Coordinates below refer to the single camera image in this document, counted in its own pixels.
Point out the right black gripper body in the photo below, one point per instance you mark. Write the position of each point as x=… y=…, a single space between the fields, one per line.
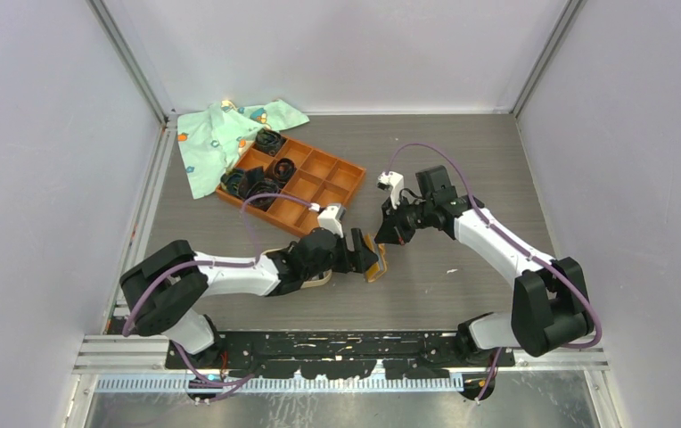
x=407 y=217

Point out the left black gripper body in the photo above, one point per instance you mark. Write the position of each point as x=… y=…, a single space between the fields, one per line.
x=345 y=260

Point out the oval wooden card tray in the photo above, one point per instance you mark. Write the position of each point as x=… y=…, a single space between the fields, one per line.
x=321 y=278

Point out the orange leather card holder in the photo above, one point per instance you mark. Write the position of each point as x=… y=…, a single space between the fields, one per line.
x=380 y=266

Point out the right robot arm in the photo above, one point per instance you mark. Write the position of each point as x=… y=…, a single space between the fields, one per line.
x=550 y=308

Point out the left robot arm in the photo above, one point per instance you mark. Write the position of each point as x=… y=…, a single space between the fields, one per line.
x=162 y=290

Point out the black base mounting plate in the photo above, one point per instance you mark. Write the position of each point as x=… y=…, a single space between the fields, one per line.
x=342 y=354

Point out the rolled dark belt middle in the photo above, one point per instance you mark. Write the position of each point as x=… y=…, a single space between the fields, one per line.
x=283 y=170

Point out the rolled dark belt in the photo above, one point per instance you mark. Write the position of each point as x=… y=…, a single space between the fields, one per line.
x=231 y=182
x=283 y=170
x=261 y=188
x=269 y=142

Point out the rolled dark belt front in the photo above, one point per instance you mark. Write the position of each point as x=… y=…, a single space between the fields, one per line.
x=261 y=188

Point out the rolled dark belt left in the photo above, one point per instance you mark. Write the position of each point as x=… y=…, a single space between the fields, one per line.
x=231 y=182

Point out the rolled dark belt top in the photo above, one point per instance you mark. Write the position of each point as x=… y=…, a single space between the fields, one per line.
x=269 y=142

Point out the green patterned cloth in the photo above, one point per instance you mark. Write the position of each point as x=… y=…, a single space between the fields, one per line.
x=213 y=140

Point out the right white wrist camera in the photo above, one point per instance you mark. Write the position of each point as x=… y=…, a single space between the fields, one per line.
x=393 y=183

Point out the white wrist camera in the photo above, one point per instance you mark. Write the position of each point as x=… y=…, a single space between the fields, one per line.
x=330 y=218
x=393 y=183

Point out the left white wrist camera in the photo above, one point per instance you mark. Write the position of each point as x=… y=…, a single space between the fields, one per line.
x=330 y=218

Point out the white slotted cable duct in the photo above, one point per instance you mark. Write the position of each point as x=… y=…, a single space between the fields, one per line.
x=179 y=383

